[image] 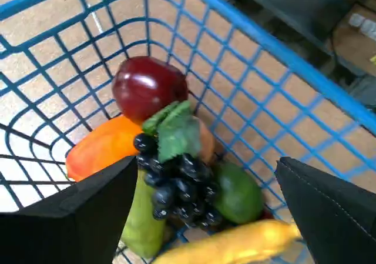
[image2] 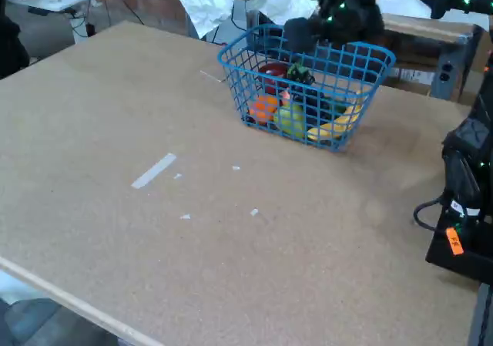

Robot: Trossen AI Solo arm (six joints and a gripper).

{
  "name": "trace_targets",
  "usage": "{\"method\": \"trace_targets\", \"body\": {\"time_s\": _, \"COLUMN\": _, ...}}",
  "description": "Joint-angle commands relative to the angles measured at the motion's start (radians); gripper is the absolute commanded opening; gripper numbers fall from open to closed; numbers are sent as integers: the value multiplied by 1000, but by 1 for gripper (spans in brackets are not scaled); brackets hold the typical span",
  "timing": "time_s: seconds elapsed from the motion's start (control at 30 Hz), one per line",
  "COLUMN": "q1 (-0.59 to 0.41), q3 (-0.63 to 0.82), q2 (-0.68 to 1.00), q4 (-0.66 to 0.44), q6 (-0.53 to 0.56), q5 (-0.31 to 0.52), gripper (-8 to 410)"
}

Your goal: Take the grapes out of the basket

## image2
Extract black toy grapes with leaf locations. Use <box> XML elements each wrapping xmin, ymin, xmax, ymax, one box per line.
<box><xmin>287</xmin><ymin>61</ymin><xmax>340</xmax><ymax>119</ymax></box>

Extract red toy pomegranate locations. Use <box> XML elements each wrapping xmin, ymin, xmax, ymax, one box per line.
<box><xmin>257</xmin><ymin>62</ymin><xmax>290</xmax><ymax>95</ymax></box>

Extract orange toy fruit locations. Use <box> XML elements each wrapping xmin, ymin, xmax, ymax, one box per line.
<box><xmin>248</xmin><ymin>95</ymin><xmax>279</xmax><ymax>126</ymax></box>

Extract yellow toy banana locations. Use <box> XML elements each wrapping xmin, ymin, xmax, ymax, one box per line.
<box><xmin>307</xmin><ymin>91</ymin><xmax>367</xmax><ymax>143</ymax></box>

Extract long white tape strip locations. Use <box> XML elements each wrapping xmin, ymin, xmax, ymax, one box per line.
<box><xmin>130</xmin><ymin>152</ymin><xmax>178</xmax><ymax>190</ymax></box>

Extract large black chair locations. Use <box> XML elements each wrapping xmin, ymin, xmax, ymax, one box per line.
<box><xmin>0</xmin><ymin>0</ymin><xmax>32</xmax><ymax>79</ymax></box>

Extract blue wire basket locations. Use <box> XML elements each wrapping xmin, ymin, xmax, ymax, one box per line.
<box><xmin>216</xmin><ymin>24</ymin><xmax>397</xmax><ymax>154</ymax></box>

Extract black looped cable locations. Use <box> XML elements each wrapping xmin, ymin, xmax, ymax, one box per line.
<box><xmin>413</xmin><ymin>195</ymin><xmax>450</xmax><ymax>232</ymax></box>

